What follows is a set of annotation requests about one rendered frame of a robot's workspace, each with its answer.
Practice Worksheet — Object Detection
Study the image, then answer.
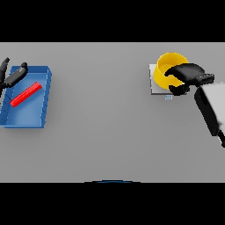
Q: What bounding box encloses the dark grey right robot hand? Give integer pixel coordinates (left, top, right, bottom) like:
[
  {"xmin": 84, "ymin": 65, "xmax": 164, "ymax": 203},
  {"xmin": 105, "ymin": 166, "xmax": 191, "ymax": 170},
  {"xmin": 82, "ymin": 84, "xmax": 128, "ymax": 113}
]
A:
[{"xmin": 163, "ymin": 62, "xmax": 215, "ymax": 97}]

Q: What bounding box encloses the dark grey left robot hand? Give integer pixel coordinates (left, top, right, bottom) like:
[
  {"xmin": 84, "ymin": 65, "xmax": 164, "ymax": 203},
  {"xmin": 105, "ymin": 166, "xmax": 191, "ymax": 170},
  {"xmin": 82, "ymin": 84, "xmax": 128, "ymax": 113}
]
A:
[{"xmin": 0, "ymin": 57, "xmax": 29, "ymax": 98}]

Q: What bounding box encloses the red beaker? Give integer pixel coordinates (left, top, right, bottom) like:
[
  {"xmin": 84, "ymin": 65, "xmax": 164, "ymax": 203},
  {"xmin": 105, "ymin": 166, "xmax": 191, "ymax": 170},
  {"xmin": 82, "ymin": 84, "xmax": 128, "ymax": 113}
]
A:
[{"xmin": 10, "ymin": 81, "xmax": 43, "ymax": 108}]

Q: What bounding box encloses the yellow bowl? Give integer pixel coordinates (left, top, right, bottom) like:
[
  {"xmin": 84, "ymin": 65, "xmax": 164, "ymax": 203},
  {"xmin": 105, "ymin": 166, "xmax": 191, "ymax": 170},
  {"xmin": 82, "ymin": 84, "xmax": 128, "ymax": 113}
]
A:
[{"xmin": 153, "ymin": 52, "xmax": 190, "ymax": 91}]

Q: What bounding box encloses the blue tray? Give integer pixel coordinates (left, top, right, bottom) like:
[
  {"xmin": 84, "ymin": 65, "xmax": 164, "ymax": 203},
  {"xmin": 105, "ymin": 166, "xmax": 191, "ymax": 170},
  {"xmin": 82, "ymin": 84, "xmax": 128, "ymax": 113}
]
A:
[{"xmin": 0, "ymin": 65, "xmax": 53, "ymax": 129}]

